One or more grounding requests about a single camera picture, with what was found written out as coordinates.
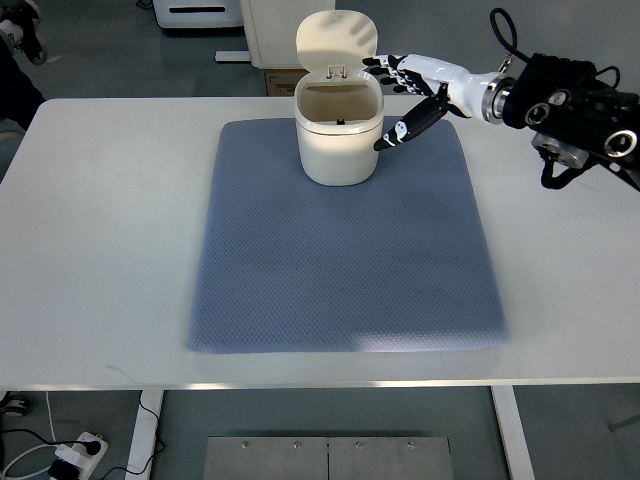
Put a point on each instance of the white right table leg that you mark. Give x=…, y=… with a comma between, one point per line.
x=512, y=433

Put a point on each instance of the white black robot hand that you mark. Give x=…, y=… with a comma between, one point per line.
x=444, y=87

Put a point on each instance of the white left table leg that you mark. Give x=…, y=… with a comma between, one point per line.
x=145, y=443

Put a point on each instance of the cardboard box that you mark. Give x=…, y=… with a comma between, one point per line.
x=282, y=82

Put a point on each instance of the white cabinet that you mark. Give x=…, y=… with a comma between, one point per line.
x=270, y=29

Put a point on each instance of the blue textured mat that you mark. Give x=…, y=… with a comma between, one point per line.
x=397, y=263

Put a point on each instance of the white appliance with slot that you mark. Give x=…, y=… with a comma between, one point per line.
x=197, y=14

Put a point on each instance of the grey metal base plate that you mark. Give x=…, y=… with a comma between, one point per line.
x=317, y=457

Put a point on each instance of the white trash bin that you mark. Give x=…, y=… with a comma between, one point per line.
x=338, y=106

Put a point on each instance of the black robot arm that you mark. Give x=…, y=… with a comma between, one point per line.
x=579, y=121

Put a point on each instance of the white power strip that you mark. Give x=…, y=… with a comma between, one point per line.
x=85, y=453

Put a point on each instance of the person in dark clothes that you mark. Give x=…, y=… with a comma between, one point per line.
x=20, y=99

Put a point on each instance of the caster wheel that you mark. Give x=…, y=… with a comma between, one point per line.
x=14, y=404

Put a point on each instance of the white table leg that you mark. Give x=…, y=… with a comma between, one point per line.
x=512, y=433
x=145, y=443

